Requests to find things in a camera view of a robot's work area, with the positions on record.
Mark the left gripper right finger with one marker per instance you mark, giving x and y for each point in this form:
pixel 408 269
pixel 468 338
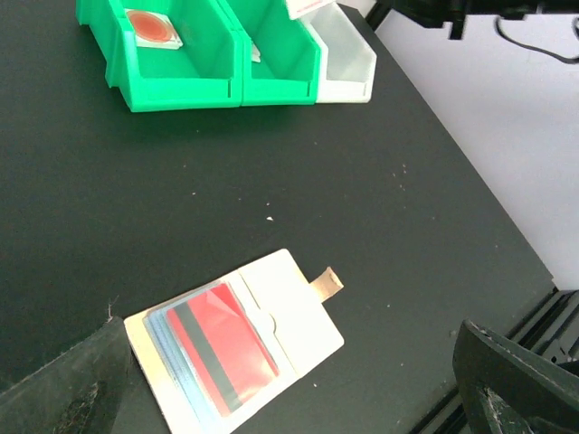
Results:
pixel 506 388

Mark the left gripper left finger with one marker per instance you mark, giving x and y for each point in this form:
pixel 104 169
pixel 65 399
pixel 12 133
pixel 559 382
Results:
pixel 80 391

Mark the beige card holder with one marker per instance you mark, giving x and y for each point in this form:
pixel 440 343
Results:
pixel 286 310

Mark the red card black stripe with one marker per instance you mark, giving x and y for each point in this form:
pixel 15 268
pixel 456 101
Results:
pixel 229 358

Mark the white card red ornament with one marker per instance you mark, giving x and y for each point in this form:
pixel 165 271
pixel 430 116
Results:
pixel 298 8

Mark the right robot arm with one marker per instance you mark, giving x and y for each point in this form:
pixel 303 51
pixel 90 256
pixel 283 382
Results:
pixel 434 14

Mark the red circle card in bin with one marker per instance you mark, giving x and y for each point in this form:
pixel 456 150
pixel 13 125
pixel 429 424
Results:
pixel 153 30

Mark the grey patterned card in bin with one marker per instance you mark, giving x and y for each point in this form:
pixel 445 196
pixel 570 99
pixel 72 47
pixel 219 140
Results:
pixel 255 54

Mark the left green bin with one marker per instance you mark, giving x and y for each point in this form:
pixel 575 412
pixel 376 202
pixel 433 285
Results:
pixel 204 73

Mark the green bin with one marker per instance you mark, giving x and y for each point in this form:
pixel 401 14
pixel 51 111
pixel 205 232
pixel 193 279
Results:
pixel 204 73
pixel 290 57

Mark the white bin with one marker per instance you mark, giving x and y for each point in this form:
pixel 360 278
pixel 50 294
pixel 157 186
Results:
pixel 347 61

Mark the middle green bin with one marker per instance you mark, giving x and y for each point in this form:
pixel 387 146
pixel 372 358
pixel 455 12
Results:
pixel 290 57

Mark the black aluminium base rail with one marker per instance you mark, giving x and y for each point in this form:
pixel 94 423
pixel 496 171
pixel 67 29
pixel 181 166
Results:
pixel 550 330

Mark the right black frame post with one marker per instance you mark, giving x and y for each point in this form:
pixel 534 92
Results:
pixel 378 12

